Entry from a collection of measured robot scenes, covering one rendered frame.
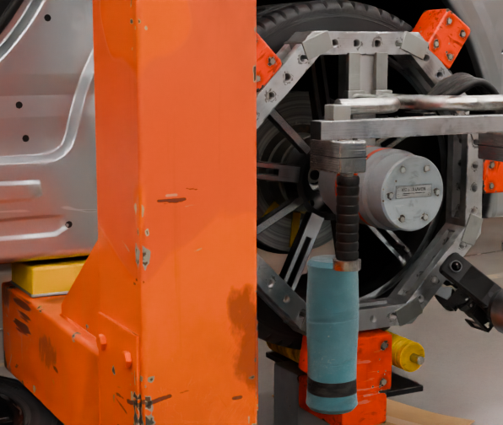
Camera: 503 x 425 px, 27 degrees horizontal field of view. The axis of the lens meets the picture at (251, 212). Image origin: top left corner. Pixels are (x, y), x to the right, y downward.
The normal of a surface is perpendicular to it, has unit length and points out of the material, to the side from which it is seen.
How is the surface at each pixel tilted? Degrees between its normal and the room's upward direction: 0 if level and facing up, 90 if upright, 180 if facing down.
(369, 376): 90
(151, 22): 90
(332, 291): 88
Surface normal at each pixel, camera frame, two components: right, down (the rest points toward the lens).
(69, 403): -0.88, 0.07
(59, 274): 0.47, 0.12
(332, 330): -0.07, 0.18
